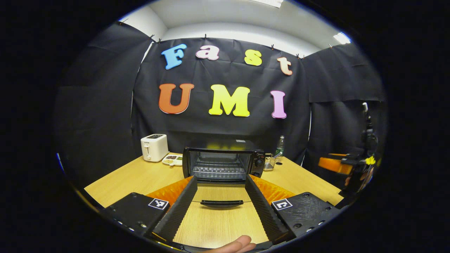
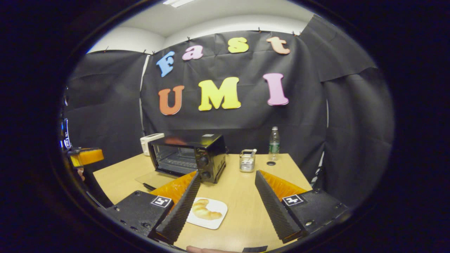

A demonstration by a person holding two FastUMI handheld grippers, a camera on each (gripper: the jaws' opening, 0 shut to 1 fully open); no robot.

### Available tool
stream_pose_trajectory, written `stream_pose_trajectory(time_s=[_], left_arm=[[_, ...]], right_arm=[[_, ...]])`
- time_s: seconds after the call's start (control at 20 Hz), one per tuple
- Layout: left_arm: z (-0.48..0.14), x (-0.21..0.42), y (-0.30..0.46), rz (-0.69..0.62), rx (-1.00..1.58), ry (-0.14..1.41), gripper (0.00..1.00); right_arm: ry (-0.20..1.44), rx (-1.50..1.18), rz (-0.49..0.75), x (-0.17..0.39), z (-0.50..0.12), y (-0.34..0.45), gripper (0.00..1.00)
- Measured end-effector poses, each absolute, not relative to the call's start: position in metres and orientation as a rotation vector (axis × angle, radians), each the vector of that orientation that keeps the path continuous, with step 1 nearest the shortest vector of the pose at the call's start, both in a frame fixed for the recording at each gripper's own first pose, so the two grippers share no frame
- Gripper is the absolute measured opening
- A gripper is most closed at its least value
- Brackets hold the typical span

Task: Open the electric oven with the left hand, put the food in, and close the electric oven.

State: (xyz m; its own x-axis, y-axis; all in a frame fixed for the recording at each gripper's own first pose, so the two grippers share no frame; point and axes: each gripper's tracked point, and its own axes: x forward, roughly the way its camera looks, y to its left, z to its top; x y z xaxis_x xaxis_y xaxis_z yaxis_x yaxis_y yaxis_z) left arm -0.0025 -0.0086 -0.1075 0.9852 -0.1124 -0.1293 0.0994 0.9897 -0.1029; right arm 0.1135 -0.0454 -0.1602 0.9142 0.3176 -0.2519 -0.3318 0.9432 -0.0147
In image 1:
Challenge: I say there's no white divided snack dish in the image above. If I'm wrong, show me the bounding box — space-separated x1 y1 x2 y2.
162 154 184 167

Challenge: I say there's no clear plastic bottle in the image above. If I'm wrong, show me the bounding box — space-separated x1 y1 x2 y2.
275 135 285 164

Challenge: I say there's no white toaster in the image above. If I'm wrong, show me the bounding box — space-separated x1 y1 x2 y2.
141 134 169 162

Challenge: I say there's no black backdrop cloth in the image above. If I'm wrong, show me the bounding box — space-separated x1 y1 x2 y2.
54 21 387 187

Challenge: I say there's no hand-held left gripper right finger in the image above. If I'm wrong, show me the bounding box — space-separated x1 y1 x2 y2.
245 175 343 245

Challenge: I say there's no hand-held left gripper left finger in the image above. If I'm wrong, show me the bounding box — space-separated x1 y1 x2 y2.
102 176 198 243

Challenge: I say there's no black electric oven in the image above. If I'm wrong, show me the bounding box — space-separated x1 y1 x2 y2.
182 140 266 208

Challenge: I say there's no ceiling light panel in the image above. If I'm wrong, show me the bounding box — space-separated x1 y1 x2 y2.
333 32 352 45
251 0 284 8

